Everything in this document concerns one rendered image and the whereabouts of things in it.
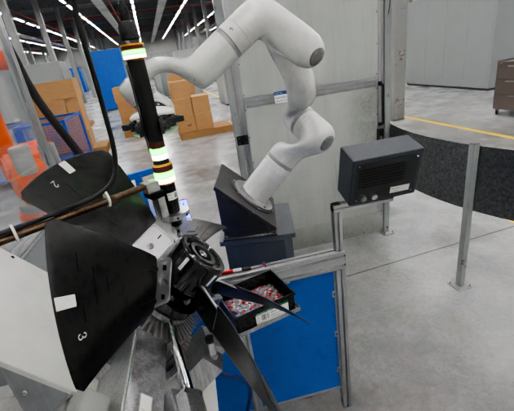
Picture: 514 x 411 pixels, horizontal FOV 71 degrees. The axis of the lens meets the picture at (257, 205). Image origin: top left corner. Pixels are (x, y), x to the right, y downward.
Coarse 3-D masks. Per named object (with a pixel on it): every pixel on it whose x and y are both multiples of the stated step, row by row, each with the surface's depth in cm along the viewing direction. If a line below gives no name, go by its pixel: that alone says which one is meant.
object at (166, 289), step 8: (160, 264) 68; (168, 264) 71; (160, 272) 68; (168, 272) 71; (160, 280) 69; (168, 280) 72; (160, 288) 69; (168, 288) 72; (160, 296) 69; (168, 296) 72; (160, 304) 69
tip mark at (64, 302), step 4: (64, 296) 46; (68, 296) 47; (72, 296) 47; (56, 300) 45; (60, 300) 45; (64, 300) 46; (68, 300) 46; (72, 300) 47; (56, 304) 45; (60, 304) 45; (64, 304) 46; (68, 304) 46; (72, 304) 47; (76, 304) 47; (56, 308) 45; (60, 308) 45; (64, 308) 46
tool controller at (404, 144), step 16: (352, 144) 128; (368, 144) 126; (384, 144) 125; (400, 144) 125; (416, 144) 124; (352, 160) 119; (368, 160) 119; (384, 160) 121; (400, 160) 122; (416, 160) 124; (352, 176) 122; (368, 176) 123; (384, 176) 125; (400, 176) 126; (416, 176) 129; (352, 192) 127; (368, 192) 128; (384, 192) 130; (400, 192) 131
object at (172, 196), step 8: (120, 8) 66; (120, 16) 66; (128, 16) 67; (120, 24) 66; (128, 24) 66; (120, 32) 67; (128, 32) 66; (136, 32) 67; (128, 40) 70; (168, 192) 79; (176, 192) 81; (168, 200) 80; (176, 200) 81; (168, 208) 81; (176, 208) 81; (176, 224) 83
